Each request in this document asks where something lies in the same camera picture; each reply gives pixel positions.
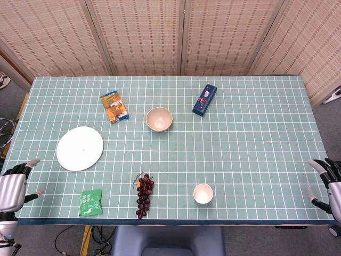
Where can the chrome stool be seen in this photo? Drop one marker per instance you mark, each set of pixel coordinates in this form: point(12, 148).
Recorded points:
point(2, 128)

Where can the white paper cup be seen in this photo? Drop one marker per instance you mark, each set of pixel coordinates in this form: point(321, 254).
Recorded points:
point(203, 193)

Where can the green tea packet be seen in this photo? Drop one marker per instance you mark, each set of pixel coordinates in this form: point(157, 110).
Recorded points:
point(90, 203)

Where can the orange snack box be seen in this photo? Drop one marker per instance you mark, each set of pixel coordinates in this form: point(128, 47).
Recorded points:
point(115, 108)

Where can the white stand foot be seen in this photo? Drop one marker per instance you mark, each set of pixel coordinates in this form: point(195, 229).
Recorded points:
point(334, 96)

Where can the beige bowl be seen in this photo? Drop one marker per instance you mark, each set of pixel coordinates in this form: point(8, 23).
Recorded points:
point(159, 120)

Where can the black and white sneaker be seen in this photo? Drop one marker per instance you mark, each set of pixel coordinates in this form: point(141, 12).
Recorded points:
point(3, 81)

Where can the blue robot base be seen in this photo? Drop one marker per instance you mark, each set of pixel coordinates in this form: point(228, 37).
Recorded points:
point(167, 240)

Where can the white round plate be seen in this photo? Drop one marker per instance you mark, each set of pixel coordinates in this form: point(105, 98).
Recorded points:
point(80, 149)

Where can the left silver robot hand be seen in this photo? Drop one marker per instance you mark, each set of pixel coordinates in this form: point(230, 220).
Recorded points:
point(12, 186)

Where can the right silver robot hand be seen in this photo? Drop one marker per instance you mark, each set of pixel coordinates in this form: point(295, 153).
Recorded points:
point(335, 192)

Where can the bamboo folding screen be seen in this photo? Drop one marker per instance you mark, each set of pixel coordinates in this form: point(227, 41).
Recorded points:
point(144, 37)

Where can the dark red grape bunch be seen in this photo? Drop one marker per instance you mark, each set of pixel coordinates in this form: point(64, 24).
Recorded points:
point(144, 197)

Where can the green grid tablecloth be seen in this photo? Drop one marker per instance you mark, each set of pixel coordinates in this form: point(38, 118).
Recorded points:
point(239, 160)

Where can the dark blue long box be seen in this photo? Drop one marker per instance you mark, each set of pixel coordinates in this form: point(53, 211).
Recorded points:
point(204, 100)

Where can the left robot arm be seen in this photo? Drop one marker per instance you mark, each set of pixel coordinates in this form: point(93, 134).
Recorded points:
point(5, 229)

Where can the black caster wheel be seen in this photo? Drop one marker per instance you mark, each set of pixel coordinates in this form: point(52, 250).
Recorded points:
point(335, 230)

